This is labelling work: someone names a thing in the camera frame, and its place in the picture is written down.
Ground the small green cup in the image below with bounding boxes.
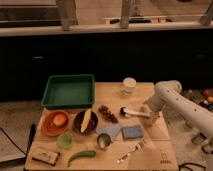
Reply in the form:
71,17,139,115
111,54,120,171
57,132,73,149

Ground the green chili pepper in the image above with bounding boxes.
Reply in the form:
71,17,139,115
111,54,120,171
67,150,96,167

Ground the orange bowl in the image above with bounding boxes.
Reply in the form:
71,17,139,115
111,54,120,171
41,110,69,137

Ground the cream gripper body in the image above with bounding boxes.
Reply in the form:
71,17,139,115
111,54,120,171
141,105,160,127

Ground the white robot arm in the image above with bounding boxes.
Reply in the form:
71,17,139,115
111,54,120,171
146,80,213,140

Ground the white handled dish brush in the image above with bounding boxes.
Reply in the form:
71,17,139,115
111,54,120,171
120,107,150,118

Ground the brown wooden block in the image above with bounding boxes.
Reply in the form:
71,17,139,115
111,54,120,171
32,149,60,166

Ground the black cable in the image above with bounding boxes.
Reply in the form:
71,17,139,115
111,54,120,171
178,161,213,171

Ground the clear plastic cup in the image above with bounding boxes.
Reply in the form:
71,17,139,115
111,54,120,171
123,77,137,94

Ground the small metal cup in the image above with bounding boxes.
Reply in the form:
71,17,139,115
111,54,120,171
97,133,111,149

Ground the yellow banana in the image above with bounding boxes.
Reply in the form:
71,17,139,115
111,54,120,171
80,109,91,133

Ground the silver fork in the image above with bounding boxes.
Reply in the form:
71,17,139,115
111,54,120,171
116,141,144,164

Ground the dark brown bowl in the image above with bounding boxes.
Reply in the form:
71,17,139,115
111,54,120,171
73,111,98,135

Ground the green plastic tray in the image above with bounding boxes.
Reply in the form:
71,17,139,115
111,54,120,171
42,74,95,110

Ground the blue sponge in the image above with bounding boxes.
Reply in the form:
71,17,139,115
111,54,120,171
122,125,143,140

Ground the light blue cloth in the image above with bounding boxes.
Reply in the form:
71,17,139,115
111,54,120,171
96,123,121,141

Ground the brown grape bunch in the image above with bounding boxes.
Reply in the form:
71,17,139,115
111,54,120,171
98,105,118,123

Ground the orange fruit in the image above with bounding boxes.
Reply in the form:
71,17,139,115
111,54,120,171
53,114,67,127

